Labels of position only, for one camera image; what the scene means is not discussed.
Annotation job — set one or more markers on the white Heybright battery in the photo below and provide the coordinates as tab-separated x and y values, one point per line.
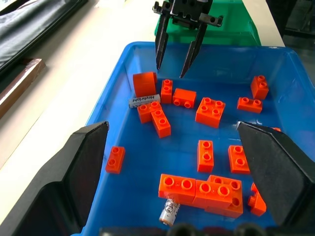
144	100

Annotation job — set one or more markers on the blue plastic bin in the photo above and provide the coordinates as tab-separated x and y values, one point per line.
137	152

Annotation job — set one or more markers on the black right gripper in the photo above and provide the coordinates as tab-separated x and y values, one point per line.
184	9

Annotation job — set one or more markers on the orange curved toy brick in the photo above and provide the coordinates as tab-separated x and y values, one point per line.
144	83

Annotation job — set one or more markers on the orange sloped toy brick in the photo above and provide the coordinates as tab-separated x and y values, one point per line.
257	204

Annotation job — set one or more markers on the orange four-stud toy brick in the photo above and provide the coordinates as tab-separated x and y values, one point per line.
236	209
209	113

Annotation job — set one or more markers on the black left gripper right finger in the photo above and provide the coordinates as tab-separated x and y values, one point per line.
278	167

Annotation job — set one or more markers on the white and silver battery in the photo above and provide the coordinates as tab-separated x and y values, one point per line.
169	210

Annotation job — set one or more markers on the orange two-stud toy brick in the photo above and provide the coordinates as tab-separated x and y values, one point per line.
259	88
214	195
115	161
161	124
205	158
249	105
184	97
145	113
177	190
237	159
166	94

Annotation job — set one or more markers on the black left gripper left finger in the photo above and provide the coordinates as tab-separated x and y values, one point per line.
61	177

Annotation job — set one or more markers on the black fabric cover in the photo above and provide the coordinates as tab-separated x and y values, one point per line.
32	22

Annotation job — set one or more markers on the brown wooden board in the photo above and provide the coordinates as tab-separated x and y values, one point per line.
19	83

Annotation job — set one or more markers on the green plastic bin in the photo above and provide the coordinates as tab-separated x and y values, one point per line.
229	32

